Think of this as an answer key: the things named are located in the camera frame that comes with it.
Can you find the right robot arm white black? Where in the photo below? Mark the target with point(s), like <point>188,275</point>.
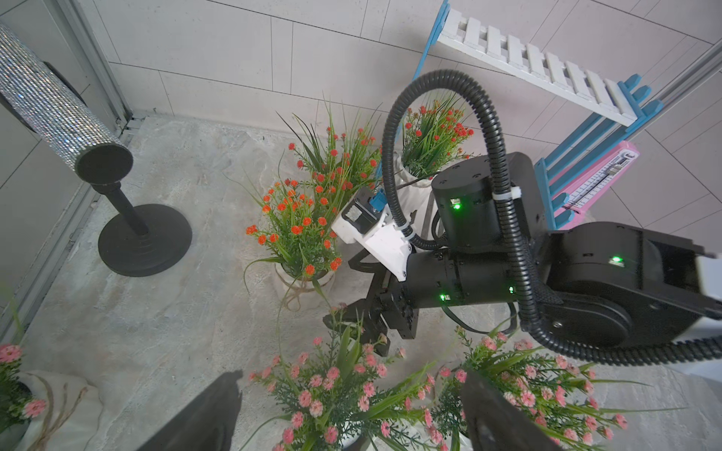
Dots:
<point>600,292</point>

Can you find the red flower pot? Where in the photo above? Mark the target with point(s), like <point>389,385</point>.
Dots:
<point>295,231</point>
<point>340,160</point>
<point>432,136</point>

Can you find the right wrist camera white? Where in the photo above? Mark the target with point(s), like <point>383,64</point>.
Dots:
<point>358,221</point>

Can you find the pink metronome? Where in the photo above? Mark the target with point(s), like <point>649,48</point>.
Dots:
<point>578,196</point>

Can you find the pink flower pot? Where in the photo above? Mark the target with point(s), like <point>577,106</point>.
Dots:
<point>331,397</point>
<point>42,410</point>
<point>547,389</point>

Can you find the glitter tube on black stand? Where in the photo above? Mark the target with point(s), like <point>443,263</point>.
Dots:
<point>139,241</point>

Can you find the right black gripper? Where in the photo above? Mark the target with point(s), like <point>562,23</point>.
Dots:
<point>391,304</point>

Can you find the blue white two-tier rack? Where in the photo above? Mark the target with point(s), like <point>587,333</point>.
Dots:
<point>612,38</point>

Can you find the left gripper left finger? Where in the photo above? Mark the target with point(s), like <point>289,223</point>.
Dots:
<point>207,422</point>

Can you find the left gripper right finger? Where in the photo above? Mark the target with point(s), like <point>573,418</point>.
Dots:
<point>494,424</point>

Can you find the red flower pot back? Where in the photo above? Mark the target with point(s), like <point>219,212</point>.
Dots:
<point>340,160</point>

